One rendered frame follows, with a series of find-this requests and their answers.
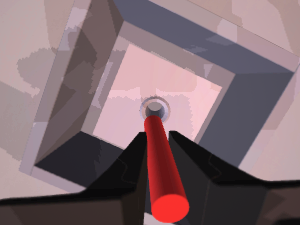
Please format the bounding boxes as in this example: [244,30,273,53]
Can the pink square plate with hole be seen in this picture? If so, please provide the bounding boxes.
[93,43,222,149]

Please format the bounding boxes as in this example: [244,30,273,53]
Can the red peg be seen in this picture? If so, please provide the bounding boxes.
[144,115,189,223]

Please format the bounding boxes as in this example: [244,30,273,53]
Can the grey open square box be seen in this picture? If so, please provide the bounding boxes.
[18,0,300,193]

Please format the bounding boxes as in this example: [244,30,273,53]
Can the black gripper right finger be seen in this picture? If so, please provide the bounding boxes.
[168,130,300,225]

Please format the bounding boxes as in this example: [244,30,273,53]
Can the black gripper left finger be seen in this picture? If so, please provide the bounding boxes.
[0,132,148,225]

